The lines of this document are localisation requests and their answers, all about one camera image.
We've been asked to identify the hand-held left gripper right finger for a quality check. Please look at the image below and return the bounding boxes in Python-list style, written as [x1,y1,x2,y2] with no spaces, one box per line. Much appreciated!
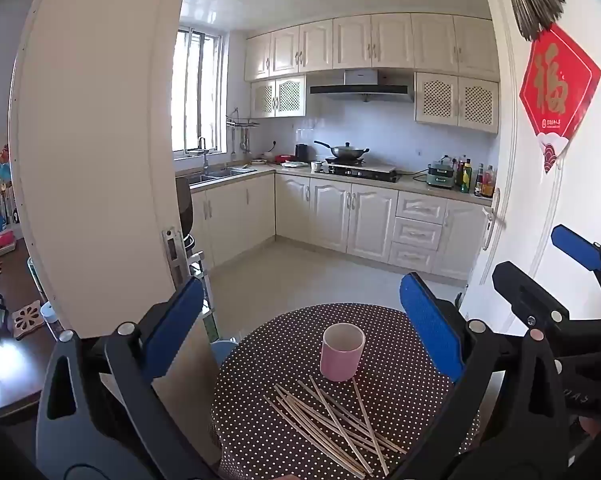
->
[390,272,571,480]

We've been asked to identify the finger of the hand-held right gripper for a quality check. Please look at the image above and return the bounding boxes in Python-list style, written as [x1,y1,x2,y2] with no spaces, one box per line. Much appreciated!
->
[551,225,601,281]
[492,260,571,338]

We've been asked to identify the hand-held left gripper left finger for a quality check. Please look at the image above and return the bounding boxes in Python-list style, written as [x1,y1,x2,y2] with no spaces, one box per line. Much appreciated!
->
[36,276,216,480]

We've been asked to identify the pink cup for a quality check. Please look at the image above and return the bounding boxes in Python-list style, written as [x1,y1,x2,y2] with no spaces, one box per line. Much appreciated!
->
[320,323,366,382]

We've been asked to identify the group of wooden chopsticks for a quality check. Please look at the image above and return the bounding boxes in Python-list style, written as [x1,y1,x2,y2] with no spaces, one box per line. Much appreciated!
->
[264,377,408,478]

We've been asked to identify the hanging kitchen utensils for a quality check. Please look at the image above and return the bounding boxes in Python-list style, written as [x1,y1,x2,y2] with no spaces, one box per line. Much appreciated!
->
[230,127,251,156]

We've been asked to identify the blue plastic stool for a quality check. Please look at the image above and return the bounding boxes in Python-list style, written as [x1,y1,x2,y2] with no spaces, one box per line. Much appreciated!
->
[211,340,238,367]

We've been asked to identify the white door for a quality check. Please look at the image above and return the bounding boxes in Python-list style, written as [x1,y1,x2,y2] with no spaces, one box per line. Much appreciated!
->
[463,0,601,351]

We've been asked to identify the metal door strike plate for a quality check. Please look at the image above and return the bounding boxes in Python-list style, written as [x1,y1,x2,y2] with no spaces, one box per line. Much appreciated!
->
[161,227,188,291]

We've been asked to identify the black rounded appliance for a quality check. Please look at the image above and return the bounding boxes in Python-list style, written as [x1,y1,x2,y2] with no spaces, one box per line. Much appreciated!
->
[175,176,198,261]

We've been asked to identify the green countertop cooker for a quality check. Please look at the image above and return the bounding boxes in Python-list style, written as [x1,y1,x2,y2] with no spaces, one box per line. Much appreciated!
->
[425,157,456,192]

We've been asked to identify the cream base cabinets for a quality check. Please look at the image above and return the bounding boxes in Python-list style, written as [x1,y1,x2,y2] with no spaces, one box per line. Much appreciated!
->
[188,170,493,281]

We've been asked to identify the flower pattern trivet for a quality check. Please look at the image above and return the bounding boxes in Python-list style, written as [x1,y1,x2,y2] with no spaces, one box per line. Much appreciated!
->
[11,300,44,341]

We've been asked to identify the steel kitchen sink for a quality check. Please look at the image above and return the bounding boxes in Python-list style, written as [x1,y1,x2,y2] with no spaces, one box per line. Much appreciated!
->
[188,167,257,184]

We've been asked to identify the black gas stove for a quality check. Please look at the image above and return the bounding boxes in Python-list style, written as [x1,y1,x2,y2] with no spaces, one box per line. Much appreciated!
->
[314,160,400,183]

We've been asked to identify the red diamond door poster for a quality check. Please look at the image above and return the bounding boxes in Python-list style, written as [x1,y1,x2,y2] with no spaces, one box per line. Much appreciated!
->
[519,23,601,175]

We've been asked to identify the brown wooden desk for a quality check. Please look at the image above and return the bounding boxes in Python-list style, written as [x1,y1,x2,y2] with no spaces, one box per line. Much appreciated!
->
[0,240,56,418]

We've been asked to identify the square lattice door cabinet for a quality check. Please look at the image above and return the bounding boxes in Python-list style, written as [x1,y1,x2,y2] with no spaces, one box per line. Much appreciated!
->
[414,72,499,134]

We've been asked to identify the wok with lid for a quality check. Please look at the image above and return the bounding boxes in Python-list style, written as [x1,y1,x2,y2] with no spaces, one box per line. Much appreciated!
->
[313,140,370,161]

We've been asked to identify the row of books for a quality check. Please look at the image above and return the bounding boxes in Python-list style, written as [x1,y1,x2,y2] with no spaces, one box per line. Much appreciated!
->
[0,190,21,241]

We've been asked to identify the colourful toy figure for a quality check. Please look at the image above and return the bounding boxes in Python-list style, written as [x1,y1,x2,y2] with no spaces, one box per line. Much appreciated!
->
[0,142,12,191]

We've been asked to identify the kitchen window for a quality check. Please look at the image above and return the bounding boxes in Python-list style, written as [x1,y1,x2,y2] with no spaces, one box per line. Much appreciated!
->
[171,27,228,161]

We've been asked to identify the range hood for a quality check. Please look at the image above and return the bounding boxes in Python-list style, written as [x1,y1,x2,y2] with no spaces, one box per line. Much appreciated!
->
[309,69,415,103]

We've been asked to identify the arched lattice door cabinet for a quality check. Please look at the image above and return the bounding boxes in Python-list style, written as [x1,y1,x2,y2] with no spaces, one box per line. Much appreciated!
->
[250,75,306,120]

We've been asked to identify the white door handle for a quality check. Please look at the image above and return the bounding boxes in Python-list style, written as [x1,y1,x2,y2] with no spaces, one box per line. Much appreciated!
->
[481,187,506,252]

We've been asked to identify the wall utensil rack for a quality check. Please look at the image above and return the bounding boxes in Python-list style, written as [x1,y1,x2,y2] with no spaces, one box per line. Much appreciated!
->
[225,107,260,128]

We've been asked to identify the cream upper wall cabinets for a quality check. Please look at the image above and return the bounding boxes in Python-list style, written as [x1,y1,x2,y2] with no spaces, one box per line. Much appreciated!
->
[244,13,501,82]

